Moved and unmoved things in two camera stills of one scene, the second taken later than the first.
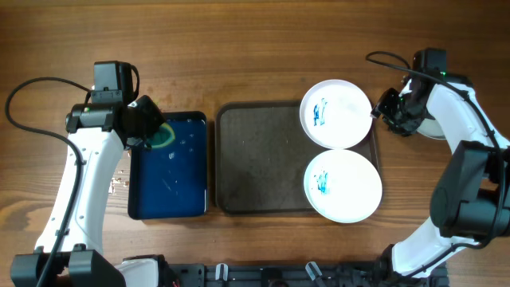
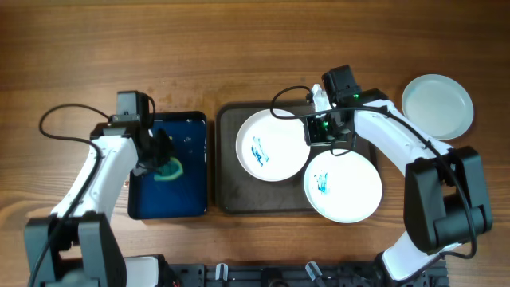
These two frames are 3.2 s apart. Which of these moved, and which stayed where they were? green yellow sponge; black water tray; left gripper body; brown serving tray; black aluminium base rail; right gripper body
Moved: green yellow sponge; left gripper body; right gripper body
Stayed: black aluminium base rail; brown serving tray; black water tray
